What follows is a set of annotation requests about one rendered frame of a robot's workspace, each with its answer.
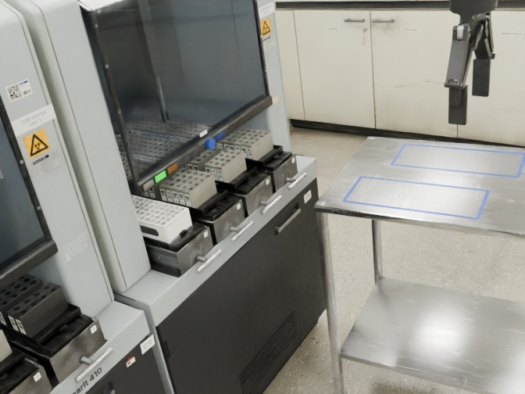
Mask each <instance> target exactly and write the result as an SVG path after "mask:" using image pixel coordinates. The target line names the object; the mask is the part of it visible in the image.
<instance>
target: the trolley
mask: <svg viewBox="0 0 525 394"><path fill-rule="evenodd" d="M314 211H316V221H317V229H318V236H319V244H320V258H321V266H322V273H323V287H324V295H325V303H326V310H327V324H328V332H329V340H330V354H331V361H332V369H333V376H334V391H335V394H347V390H346V389H345V387H344V379H343V370H342V362H341V358H343V359H346V360H352V361H355V362H359V363H361V364H367V365H370V366H374V367H379V368H382V369H385V370H389V371H394V372H397V373H400V374H406V375H409V376H412V377H415V378H421V379H424V380H428V381H432V382H436V383H439V384H442V385H447V386H451V387H454V388H457V389H463V390H466V391H469V392H475V393H478V394H525V303H519V302H514V301H510V300H506V299H498V298H494V297H489V296H485V295H477V294H473V293H468V292H461V291H456V290H452V289H447V288H440V287H435V286H431V285H423V284H419V283H415V282H410V281H403V280H398V279H394V278H386V277H383V267H382V250H381V233H380V221H387V222H392V223H398V224H408V225H414V226H420V227H430V228H436V229H441V230H446V231H457V232H462V233H468V234H474V235H484V236H490V237H496V238H506V239H512V240H517V241H523V242H525V149H524V148H513V147H503V146H493V145H473V144H463V143H452V142H442V141H423V140H412V139H402V138H382V137H372V136H369V137H368V138H367V139H366V140H365V141H364V143H363V144H362V145H361V147H360V148H359V149H358V151H357V152H356V153H355V155H354V156H353V157H352V158H351V159H350V160H349V161H348V163H347V164H346V165H345V167H344V168H343V169H342V171H341V172H340V173H339V175H338V176H337V177H336V178H335V179H334V181H333V182H332V183H331V184H330V186H329V187H328V188H327V190H326V191H325V192H324V193H323V194H322V195H321V197H320V198H319V199H318V201H317V202H316V203H315V205H314ZM328 213H332V214H337V215H343V216H349V217H359V218H365V219H371V223H372V237H373V265H374V280H375V285H374V287H373V290H372V291H371V293H370V295H369V297H368V299H367V301H366V302H365V304H364V306H363V308H362V310H361V312H360V313H359V315H358V317H357V319H356V321H355V323H354V324H353V326H352V329H351V331H350V332H349V334H348V336H347V338H346V340H345V342H344V344H343V345H342V347H340V338H339V330H338V314H337V305H336V297H335V288H334V272H333V264H332V255H331V247H330V232H329V223H328V215H327V214H328Z"/></svg>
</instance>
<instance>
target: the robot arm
mask: <svg viewBox="0 0 525 394"><path fill-rule="evenodd" d="M497 5H498V0H449V9H450V11H451V12H452V13H454V14H458V15H460V18H461V19H460V22H459V24H458V26H454V27H453V28H452V45H451V51H450V56H449V61H448V70H447V75H446V80H445V83H444V87H445V88H448V123H449V124H457V125H466V123H467V100H468V85H466V79H467V74H468V71H469V68H470V61H471V58H472V54H473V51H474V53H475V56H476V58H475V59H474V60H473V81H472V96H480V97H488V96H489V87H490V72H491V59H495V53H493V51H494V50H495V49H494V42H493V34H492V26H491V11H493V10H495V9H496V8H497ZM454 80H457V81H454Z"/></svg>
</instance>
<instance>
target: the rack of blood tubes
mask: <svg viewBox="0 0 525 394"><path fill-rule="evenodd" d="M131 196H132V199H133V203H134V208H135V210H136V214H137V218H138V222H139V225H140V228H141V233H142V236H145V237H148V238H153V239H156V240H159V241H162V242H166V243H168V244H170V243H171V241H173V240H175V238H176V237H177V236H178V235H179V234H180V232H181V231H183V230H184V229H188V227H190V226H192V222H191V216H190V213H189V209H188V208H186V207H183V206H176V205H173V204H169V203H165V202H160V201H156V200H152V199H146V198H143V197H139V196H136V195H131ZM178 237H179V236H178Z"/></svg>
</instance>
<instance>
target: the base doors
mask: <svg viewBox="0 0 525 394"><path fill-rule="evenodd" d="M275 17H276V24H277V36H278V43H279V49H280V61H281V68H282V75H283V82H284V94H285V101H286V107H287V118H289V119H296V120H311V121H317V122H324V123H331V124H344V125H350V126H357V127H369V128H376V129H383V130H390V131H404V132H411V133H418V134H432V135H439V136H446V137H453V138H457V137H458V138H466V139H473V140H479V141H490V142H497V143H503V144H510V145H521V146H525V11H505V10H493V11H491V26H492V34H493V42H494V49H495V50H494V51H493V53H495V59H491V72H490V87H489V96H488V97H480V96H472V81H473V60H474V59H475V58H476V56H475V53H474V51H473V54H472V58H471V61H470V68H469V71H468V74H467V79H466V85H468V100H467V123H466V125H457V124H449V123H448V88H445V87H444V83H445V80H446V75H447V70H448V61H449V56H450V51H451V45H452V28H453V27H454V26H458V24H459V22H460V15H458V14H454V13H452V12H451V11H450V10H372V11H371V10H275ZM348 18H349V19H350V20H363V19H365V22H364V23H360V22H344V20H347V19H348ZM376 19H378V20H395V21H394V23H373V20H376ZM326 27H339V30H327V28H326ZM402 27H406V28H417V29H419V32H415V31H404V30H402ZM365 28H366V29H367V32H365V33H364V34H363V29H365ZM500 32H523V35H500ZM363 36H365V45H363Z"/></svg>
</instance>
